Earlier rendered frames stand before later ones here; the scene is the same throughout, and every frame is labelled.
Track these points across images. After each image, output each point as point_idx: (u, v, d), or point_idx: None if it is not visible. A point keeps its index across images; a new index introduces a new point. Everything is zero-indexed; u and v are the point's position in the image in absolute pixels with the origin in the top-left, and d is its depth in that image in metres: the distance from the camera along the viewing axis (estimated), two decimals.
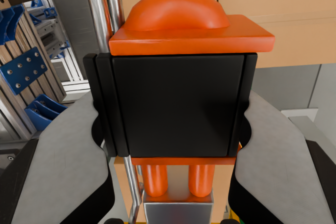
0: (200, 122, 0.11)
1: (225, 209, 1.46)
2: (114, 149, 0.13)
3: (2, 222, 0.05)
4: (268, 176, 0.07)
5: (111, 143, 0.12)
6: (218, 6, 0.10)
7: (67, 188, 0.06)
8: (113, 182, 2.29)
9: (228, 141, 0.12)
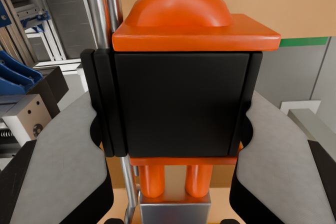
0: (202, 121, 0.11)
1: None
2: (111, 149, 0.12)
3: (0, 223, 0.05)
4: (269, 176, 0.07)
5: (108, 143, 0.12)
6: (223, 4, 0.10)
7: (66, 188, 0.06)
8: None
9: (229, 140, 0.12)
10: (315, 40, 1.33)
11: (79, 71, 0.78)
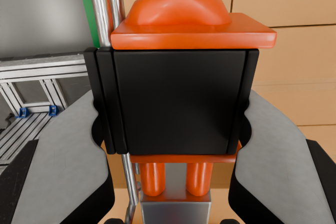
0: (201, 118, 0.11)
1: None
2: (113, 146, 0.12)
3: (2, 222, 0.05)
4: (268, 175, 0.07)
5: (109, 140, 0.12)
6: (220, 2, 0.10)
7: (67, 188, 0.06)
8: None
9: (228, 138, 0.12)
10: None
11: None
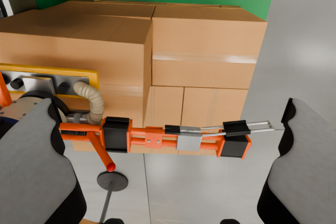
0: (231, 151, 0.61)
1: None
2: (229, 134, 0.57)
3: None
4: (305, 190, 0.06)
5: (231, 133, 0.57)
6: None
7: (32, 204, 0.06)
8: None
9: (225, 155, 0.61)
10: None
11: None
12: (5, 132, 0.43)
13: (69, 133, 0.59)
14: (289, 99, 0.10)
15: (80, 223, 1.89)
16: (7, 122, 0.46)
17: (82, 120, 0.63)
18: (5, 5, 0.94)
